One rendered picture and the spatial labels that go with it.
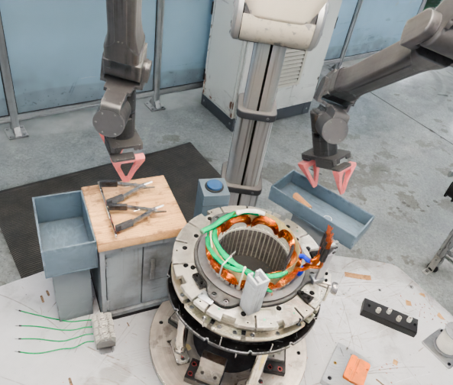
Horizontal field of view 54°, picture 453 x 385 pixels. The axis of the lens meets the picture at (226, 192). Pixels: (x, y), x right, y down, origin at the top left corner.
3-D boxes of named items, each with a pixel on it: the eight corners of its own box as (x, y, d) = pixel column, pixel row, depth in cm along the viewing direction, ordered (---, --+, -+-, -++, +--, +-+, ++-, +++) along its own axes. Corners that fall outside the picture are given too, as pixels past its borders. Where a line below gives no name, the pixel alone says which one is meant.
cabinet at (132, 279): (102, 323, 110) (98, 252, 94) (88, 266, 123) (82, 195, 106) (178, 303, 118) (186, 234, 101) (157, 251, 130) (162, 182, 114)
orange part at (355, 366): (361, 389, 106) (363, 387, 105) (341, 377, 107) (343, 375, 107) (370, 366, 111) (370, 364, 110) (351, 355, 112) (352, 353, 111)
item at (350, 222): (340, 286, 131) (375, 215, 112) (321, 308, 124) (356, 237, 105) (271, 241, 141) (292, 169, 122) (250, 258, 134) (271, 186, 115)
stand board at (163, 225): (98, 253, 94) (97, 244, 92) (82, 194, 106) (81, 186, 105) (188, 234, 101) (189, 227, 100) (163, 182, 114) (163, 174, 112)
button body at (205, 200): (217, 259, 132) (230, 195, 115) (194, 261, 130) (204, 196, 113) (211, 242, 137) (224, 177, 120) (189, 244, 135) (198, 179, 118)
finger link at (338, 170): (341, 201, 105) (339, 163, 101) (316, 194, 110) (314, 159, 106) (358, 190, 108) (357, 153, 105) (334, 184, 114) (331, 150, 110)
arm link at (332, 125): (356, 88, 103) (323, 74, 102) (374, 98, 93) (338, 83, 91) (333, 135, 107) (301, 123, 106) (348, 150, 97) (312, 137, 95)
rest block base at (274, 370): (263, 372, 105) (264, 369, 104) (264, 342, 111) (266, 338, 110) (284, 376, 105) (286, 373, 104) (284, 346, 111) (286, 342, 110)
